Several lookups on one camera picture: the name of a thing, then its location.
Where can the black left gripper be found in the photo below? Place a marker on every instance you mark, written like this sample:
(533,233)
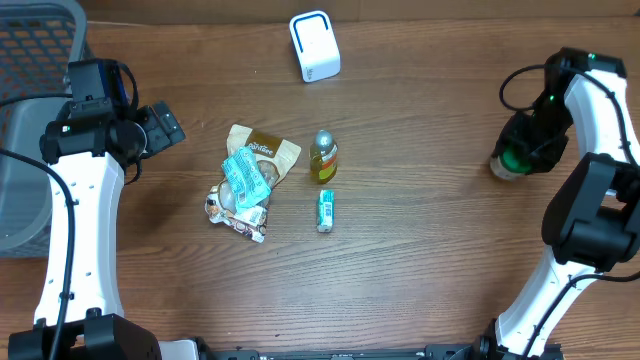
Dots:
(157,137)

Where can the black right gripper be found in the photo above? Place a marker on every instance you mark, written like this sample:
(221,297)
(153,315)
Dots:
(548,156)

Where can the green lid white jar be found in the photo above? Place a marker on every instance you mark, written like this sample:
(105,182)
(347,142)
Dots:
(509,165)

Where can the white red snack wrapper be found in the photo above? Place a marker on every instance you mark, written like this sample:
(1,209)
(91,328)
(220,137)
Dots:
(220,208)

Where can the brown snack packet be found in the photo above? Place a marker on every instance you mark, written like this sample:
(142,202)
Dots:
(274,155)

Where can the grey plastic mesh basket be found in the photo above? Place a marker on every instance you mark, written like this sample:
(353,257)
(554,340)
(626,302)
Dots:
(39,38)

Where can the yellow oil bottle silver cap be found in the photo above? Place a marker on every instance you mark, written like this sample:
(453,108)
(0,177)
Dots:
(323,157)

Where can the small teal tissue pack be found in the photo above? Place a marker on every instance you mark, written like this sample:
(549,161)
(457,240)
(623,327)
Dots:
(325,211)

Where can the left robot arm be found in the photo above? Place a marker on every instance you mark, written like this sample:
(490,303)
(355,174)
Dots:
(86,151)

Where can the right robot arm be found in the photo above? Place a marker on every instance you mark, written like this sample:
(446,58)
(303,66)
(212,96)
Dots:
(592,223)

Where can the white barcode scanner stand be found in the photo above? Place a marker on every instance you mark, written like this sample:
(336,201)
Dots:
(315,46)

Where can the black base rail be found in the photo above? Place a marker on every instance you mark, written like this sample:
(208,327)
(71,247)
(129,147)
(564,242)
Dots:
(340,355)

